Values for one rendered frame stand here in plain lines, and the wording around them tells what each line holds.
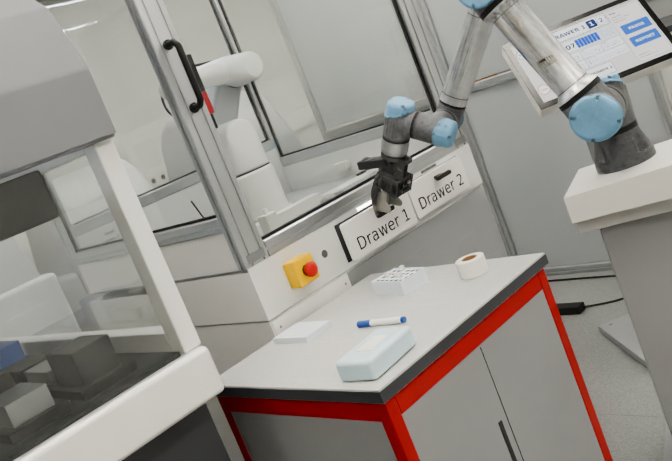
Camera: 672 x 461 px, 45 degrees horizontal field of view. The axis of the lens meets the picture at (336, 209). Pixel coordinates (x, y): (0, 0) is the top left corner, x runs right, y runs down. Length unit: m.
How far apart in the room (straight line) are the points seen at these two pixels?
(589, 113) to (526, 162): 2.08
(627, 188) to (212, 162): 1.01
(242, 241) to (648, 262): 1.02
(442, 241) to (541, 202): 1.56
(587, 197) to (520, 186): 2.06
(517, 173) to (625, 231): 1.97
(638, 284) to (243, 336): 1.04
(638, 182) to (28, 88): 1.36
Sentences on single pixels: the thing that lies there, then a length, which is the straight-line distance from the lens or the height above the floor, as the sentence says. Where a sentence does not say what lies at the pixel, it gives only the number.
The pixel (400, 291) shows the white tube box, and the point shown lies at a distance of 1.98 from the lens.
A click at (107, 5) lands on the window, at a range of 2.19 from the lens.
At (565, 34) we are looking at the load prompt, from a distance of 2.99.
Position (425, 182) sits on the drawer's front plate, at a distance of 2.53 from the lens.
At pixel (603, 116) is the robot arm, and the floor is 1.00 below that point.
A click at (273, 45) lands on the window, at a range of 2.28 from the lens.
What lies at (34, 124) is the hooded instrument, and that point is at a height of 1.43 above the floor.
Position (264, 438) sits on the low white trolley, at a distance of 1.90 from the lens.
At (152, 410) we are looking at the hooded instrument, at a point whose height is 0.85.
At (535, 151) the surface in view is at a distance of 3.99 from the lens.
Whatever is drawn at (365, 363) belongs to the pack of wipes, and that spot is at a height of 0.80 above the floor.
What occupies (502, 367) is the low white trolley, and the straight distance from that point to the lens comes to 1.79.
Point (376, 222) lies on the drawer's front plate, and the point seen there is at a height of 0.88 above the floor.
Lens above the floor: 1.30
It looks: 8 degrees down
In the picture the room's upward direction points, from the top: 22 degrees counter-clockwise
